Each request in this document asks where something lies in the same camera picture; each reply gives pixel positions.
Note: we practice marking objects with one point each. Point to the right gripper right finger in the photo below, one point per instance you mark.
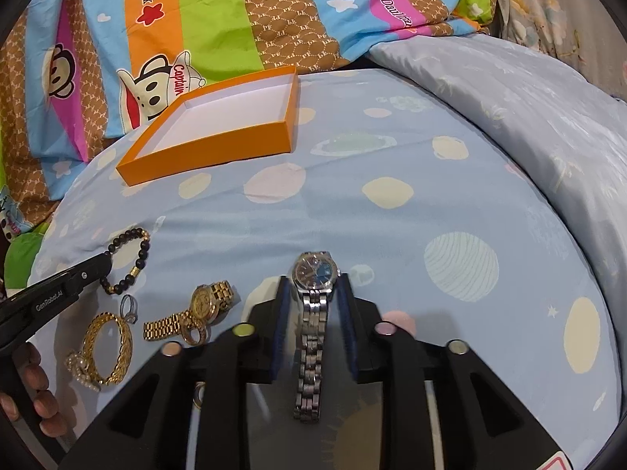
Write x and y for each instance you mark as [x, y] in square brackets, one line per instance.
[442, 406]

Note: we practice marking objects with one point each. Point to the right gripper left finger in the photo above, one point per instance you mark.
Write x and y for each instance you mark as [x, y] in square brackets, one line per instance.
[146, 425]

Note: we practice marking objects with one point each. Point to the gold chain bangle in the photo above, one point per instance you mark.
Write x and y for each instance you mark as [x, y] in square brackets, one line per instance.
[106, 351]

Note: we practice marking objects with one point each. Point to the gold wristwatch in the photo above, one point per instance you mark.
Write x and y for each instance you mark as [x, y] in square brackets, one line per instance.
[207, 303]

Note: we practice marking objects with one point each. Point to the silver wristwatch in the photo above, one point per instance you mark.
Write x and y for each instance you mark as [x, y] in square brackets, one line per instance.
[314, 275]

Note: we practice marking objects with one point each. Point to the orange shallow jewelry box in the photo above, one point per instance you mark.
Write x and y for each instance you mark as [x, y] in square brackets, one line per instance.
[246, 117]

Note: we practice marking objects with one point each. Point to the person's left hand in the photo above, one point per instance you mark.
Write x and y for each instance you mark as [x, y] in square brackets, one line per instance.
[53, 423]

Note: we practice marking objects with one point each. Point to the colourful striped monkey blanket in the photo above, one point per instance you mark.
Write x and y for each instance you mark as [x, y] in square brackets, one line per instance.
[78, 74]

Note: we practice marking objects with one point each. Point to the pale blue duvet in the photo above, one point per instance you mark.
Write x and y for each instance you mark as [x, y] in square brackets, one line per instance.
[567, 135]

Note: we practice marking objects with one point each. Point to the grey floral fabric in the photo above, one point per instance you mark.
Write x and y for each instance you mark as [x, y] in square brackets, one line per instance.
[581, 33]

